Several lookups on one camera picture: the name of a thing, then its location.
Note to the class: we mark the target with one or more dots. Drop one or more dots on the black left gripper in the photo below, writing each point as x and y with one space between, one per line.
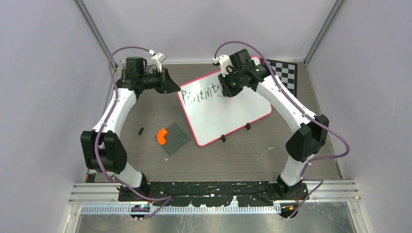
167 85

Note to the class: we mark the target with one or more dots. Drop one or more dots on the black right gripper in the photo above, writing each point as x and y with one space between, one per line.
227 91

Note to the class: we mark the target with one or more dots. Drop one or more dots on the white board with pink frame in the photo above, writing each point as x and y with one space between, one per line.
211 115

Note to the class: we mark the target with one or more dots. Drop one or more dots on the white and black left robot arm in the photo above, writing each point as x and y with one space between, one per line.
102 148

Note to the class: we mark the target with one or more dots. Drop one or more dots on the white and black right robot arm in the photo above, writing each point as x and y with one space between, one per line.
309 130

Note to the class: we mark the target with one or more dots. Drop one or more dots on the black and white checkerboard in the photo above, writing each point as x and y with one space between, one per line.
287 72

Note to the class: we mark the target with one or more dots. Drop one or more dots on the orange curved pipe piece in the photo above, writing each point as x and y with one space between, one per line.
161 136

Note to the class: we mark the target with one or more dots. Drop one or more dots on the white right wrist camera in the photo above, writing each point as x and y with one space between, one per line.
224 63

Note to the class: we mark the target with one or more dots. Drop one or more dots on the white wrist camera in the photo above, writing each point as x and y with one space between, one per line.
224 63
157 59

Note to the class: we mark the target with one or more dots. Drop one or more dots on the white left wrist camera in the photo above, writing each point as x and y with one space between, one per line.
157 59

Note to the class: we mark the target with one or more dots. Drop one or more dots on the grey studded base plate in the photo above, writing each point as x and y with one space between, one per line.
176 138

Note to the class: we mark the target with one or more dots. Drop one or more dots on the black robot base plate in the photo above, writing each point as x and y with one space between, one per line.
222 194

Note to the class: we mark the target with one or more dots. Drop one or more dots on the aluminium frame rail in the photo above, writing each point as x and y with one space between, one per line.
102 198

